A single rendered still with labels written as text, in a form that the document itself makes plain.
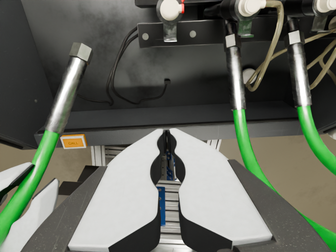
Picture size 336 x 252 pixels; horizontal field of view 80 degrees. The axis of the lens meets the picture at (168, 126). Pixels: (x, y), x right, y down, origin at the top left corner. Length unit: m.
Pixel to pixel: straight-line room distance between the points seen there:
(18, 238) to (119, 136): 0.31
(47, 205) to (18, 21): 0.44
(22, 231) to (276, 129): 0.47
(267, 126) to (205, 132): 0.14
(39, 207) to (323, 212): 2.59
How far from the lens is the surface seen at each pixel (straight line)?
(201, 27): 0.37
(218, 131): 0.47
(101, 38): 0.53
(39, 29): 0.59
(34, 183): 0.23
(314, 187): 2.35
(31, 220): 0.21
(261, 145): 1.79
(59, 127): 0.23
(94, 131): 0.48
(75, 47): 0.24
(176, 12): 0.23
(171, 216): 0.78
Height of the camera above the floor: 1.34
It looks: 62 degrees down
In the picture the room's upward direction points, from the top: 177 degrees clockwise
